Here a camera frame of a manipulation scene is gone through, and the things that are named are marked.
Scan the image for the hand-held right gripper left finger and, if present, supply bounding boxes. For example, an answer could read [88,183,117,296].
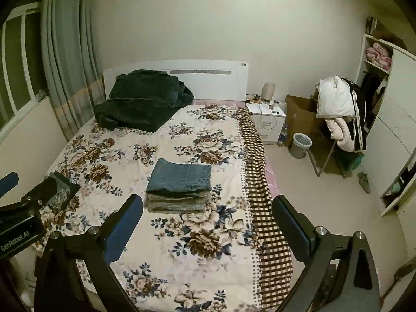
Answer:
[34,194,144,312]

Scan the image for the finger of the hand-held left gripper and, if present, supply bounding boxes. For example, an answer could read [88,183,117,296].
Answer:
[0,172,19,199]
[0,177,58,221]

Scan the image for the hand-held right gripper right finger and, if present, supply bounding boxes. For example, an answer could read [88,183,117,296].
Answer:
[271,195,381,312]

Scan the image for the blue denim pants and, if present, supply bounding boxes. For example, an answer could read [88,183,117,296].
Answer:
[146,159,212,199]

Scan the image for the folded dark denim garment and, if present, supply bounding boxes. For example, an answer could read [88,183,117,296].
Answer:
[42,171,81,212]

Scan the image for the brown checked blanket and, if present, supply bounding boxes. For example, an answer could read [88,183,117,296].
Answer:
[235,107,294,309]

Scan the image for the floral bed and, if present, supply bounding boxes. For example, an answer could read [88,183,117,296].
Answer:
[31,104,293,312]

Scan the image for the grey trash bin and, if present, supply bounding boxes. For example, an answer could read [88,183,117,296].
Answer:
[289,133,313,159]

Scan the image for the pair of grey shoes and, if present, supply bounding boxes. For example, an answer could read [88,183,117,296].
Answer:
[357,172,372,194]

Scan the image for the green bag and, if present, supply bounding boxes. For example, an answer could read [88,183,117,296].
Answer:
[335,151,365,171]

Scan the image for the pink puffy jacket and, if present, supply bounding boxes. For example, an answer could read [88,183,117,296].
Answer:
[325,117,356,153]

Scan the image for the white nightstand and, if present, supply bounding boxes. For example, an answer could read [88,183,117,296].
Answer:
[245,102,287,145]

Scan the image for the brown cardboard box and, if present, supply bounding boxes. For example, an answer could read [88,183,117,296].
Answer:
[285,95,326,148]

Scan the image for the dark green plush blanket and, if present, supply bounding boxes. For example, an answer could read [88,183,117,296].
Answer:
[94,69,195,133]

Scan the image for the black white-striped jacket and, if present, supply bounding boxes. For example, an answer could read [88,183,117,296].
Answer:
[341,78,368,153]

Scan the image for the white puffy jacket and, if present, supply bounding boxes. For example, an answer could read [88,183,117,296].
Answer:
[316,76,353,119]

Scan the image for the grey-green curtain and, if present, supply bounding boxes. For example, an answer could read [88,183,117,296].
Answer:
[41,0,108,144]

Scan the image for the beige table lamp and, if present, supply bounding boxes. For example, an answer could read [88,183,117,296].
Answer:
[263,82,276,103]

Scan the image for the white wardrobe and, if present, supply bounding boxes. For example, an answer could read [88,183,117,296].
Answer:
[353,16,416,217]

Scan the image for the white bed headboard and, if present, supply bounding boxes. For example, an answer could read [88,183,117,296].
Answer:
[103,59,249,102]

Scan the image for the pink quilt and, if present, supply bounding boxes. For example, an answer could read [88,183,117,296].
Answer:
[365,42,392,68]

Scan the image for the metal frame chair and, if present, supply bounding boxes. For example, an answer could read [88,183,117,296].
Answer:
[307,81,365,179]

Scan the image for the white frame window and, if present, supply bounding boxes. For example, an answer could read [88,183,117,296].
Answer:
[0,2,49,134]

